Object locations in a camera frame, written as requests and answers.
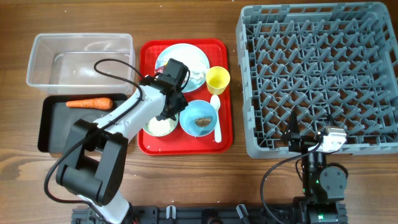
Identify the white rice pile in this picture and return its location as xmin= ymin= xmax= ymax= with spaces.
xmin=146 ymin=117 xmax=177 ymax=136

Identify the green bowl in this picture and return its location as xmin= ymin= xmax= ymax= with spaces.
xmin=141 ymin=114 xmax=180 ymax=138

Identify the brown food scrap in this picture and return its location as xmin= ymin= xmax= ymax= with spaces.
xmin=195 ymin=117 xmax=212 ymax=128

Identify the orange carrot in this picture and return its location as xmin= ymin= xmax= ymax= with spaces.
xmin=66 ymin=98 xmax=113 ymax=110

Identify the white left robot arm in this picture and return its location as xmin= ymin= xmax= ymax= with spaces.
xmin=50 ymin=75 xmax=188 ymax=223

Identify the grey dishwasher rack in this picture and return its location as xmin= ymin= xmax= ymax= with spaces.
xmin=236 ymin=2 xmax=397 ymax=159

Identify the light blue bowl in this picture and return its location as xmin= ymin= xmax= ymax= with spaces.
xmin=179 ymin=100 xmax=218 ymax=138

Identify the red snack wrapper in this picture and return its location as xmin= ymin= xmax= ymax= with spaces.
xmin=154 ymin=65 xmax=165 ymax=75

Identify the crumpled white tissue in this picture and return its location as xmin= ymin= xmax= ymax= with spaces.
xmin=186 ymin=52 xmax=209 ymax=85

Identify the red serving tray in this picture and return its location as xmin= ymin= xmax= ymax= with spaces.
xmin=137 ymin=39 xmax=233 ymax=156

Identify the white plastic spoon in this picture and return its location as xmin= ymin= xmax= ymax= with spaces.
xmin=210 ymin=95 xmax=222 ymax=143

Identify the light blue plate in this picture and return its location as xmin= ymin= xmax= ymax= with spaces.
xmin=155 ymin=44 xmax=210 ymax=93

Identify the yellow plastic cup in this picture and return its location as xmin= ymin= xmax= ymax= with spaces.
xmin=206 ymin=66 xmax=231 ymax=95

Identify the black plastic tray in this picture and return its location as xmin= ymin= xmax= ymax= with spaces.
xmin=37 ymin=93 xmax=127 ymax=153

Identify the clear plastic bin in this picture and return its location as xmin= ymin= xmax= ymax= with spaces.
xmin=26 ymin=33 xmax=136 ymax=95

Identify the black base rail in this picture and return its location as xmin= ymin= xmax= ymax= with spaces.
xmin=70 ymin=204 xmax=349 ymax=224

